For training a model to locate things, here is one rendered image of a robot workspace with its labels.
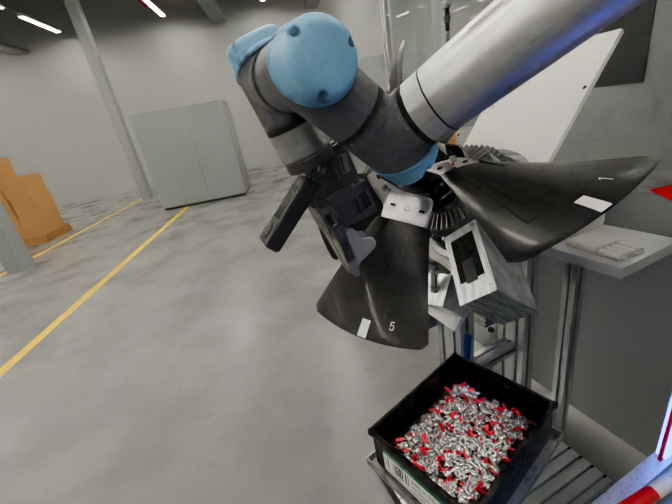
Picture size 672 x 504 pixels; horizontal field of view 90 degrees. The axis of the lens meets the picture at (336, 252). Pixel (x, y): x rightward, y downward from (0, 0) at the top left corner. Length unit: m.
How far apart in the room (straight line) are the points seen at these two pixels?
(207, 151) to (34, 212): 3.34
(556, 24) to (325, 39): 0.18
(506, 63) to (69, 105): 14.09
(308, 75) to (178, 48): 12.89
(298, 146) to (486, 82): 0.22
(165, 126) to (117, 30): 6.25
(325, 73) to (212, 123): 7.36
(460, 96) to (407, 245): 0.34
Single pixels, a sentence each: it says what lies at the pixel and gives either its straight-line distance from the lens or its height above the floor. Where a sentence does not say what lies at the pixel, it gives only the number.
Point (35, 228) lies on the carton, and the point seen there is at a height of 0.27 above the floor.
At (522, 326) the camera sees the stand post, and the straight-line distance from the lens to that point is 1.13.
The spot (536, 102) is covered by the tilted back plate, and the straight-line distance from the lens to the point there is 0.95.
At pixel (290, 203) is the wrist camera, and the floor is 1.20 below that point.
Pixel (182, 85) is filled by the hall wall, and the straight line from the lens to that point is 13.08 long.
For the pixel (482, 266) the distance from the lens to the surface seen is 0.62.
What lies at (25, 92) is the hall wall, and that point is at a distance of 14.84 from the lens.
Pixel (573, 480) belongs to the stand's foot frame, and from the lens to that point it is 1.56.
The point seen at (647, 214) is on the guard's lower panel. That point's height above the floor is 0.90.
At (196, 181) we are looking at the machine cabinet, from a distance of 7.86.
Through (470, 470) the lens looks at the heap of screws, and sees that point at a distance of 0.56.
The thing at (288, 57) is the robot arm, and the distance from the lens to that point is 0.33.
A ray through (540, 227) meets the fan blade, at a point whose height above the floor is 1.14.
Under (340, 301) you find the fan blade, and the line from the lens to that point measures 0.65.
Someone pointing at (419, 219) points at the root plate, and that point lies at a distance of 0.67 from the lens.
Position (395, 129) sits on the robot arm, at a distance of 0.39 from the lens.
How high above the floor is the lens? 1.30
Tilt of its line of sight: 22 degrees down
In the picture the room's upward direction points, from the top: 10 degrees counter-clockwise
